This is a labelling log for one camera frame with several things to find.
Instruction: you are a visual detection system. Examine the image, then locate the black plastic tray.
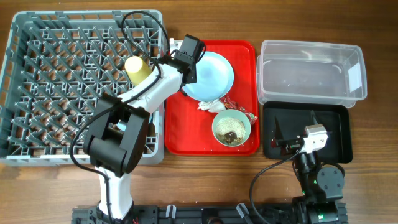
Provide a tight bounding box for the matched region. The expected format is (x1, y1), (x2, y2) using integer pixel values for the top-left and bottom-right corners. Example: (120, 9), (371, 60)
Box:
(263, 101), (353, 164)

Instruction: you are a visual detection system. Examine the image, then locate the red snack wrapper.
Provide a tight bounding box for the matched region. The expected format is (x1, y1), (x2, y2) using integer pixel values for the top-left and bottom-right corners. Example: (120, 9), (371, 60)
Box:
(220, 96), (258, 125)

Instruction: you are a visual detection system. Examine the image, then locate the light blue plate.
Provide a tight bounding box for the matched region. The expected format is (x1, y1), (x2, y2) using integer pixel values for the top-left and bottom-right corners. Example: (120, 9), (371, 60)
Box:
(182, 52), (234, 101)

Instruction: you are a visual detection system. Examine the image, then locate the green bowl with rice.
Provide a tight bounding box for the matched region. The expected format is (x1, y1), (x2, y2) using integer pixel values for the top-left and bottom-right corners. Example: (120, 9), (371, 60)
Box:
(211, 109), (251, 147)

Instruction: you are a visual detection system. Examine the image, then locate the grey dishwasher rack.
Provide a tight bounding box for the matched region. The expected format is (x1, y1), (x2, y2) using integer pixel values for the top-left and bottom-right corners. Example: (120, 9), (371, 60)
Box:
(1, 9), (167, 166)

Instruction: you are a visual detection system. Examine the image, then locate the red plastic tray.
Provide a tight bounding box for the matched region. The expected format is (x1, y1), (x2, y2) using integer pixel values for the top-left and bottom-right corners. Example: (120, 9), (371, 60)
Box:
(164, 40), (260, 156)

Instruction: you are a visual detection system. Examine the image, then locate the clear plastic bin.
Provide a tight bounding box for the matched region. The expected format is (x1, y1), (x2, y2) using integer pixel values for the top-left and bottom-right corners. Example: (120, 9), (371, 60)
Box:
(256, 40), (368, 108)

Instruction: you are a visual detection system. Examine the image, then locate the white napkin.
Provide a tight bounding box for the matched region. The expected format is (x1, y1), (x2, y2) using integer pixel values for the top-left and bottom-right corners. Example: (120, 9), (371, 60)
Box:
(198, 99), (226, 113)

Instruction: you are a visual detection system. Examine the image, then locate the yellow plastic cup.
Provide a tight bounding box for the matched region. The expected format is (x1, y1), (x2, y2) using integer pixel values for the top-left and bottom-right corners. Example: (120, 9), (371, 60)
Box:
(124, 56), (152, 86)

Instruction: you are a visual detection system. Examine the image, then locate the light blue bowl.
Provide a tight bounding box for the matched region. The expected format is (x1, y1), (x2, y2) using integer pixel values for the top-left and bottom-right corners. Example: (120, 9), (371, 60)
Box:
(115, 113), (154, 131)

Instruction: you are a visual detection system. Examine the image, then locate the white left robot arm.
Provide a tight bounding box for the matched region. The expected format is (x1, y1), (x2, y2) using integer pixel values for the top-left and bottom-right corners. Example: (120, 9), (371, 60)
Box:
(83, 35), (206, 223)

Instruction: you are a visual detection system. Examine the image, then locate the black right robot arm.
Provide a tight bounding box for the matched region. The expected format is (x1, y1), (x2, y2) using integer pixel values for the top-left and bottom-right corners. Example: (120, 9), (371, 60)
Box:
(271, 111), (348, 223)

